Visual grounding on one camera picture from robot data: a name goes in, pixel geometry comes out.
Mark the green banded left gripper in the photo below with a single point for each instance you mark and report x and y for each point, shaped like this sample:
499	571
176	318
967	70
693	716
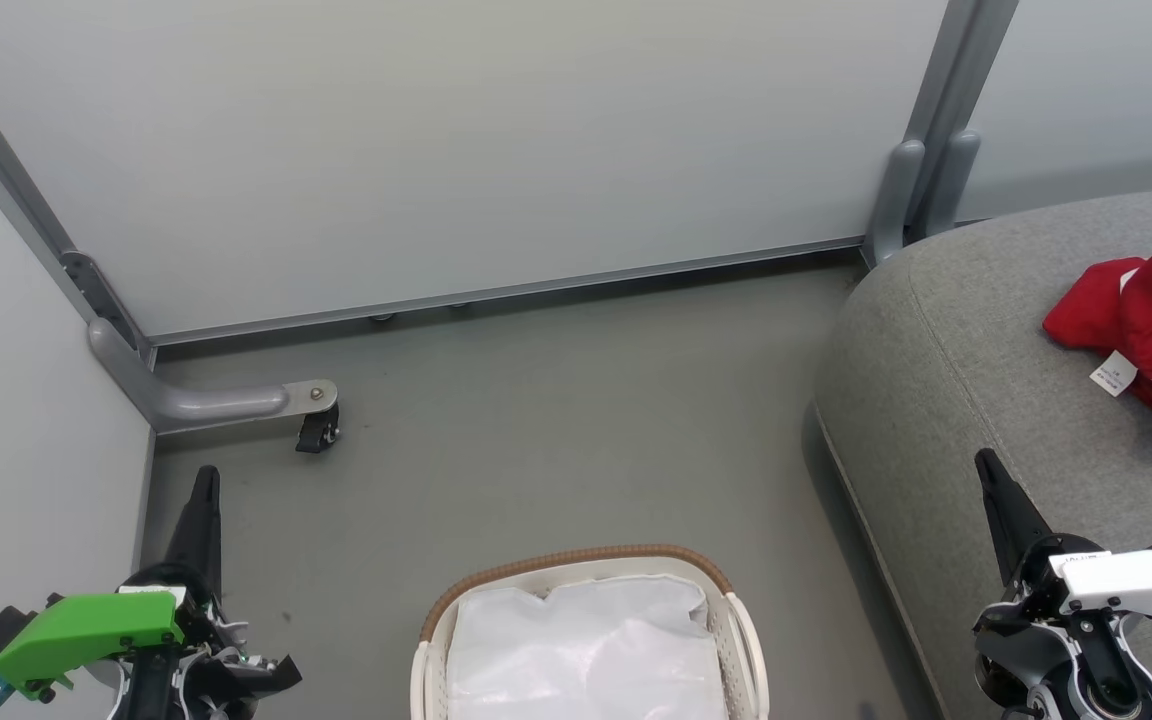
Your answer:
86	630

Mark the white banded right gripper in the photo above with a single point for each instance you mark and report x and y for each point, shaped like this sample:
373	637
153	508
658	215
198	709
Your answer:
1126	582

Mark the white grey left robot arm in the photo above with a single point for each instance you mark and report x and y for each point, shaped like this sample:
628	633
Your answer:
141	706

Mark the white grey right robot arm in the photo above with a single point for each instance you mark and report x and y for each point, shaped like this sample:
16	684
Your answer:
1106	702

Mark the white laundry basket brown rim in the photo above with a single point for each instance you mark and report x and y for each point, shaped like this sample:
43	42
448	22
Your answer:
576	562

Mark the grey curved partition support leg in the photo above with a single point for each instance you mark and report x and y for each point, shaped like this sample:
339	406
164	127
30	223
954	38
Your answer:
206	402

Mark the grey fabric sofa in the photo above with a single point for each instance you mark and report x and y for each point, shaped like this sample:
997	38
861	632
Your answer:
956	380

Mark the black caster wheel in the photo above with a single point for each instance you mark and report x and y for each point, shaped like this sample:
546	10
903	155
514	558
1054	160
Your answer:
316	432

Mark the white laundry cloth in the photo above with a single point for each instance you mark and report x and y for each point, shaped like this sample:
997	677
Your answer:
586	650

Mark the grey corner partition post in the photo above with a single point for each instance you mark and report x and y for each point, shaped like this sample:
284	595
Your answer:
26	210

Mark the grey partition base rail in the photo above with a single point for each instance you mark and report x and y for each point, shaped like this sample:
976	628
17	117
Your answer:
496	293

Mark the grey metal partition post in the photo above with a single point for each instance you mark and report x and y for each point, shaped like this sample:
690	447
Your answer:
936	120

